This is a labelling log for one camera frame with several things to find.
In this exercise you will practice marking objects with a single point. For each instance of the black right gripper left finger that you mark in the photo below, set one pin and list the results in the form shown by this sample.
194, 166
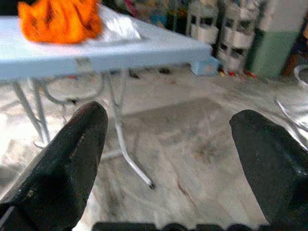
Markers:
60, 168

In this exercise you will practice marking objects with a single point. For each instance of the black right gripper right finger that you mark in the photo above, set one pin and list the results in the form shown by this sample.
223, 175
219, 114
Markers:
276, 168

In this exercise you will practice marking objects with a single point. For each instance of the orange shirt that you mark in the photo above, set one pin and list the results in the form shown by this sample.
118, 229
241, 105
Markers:
57, 21

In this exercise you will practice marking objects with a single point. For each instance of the red floor toys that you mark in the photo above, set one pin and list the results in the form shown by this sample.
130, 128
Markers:
240, 73

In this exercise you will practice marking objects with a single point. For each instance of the green cabinet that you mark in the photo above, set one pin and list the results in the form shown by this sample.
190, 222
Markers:
274, 53

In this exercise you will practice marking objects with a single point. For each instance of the light blue plastic box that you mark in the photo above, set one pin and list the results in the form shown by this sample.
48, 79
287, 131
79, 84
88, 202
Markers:
207, 67

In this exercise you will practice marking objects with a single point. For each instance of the light blue folding table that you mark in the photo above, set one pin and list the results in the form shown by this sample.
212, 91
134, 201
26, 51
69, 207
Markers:
120, 55

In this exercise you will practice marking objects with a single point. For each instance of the white stacked storage bins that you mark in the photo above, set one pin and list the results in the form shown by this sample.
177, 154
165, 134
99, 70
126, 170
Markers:
203, 24
237, 36

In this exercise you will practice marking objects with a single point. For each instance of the small black floor object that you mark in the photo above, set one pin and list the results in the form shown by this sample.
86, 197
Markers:
164, 71

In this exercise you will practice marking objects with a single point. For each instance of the white crumpled cloth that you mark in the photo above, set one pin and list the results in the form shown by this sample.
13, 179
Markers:
120, 26

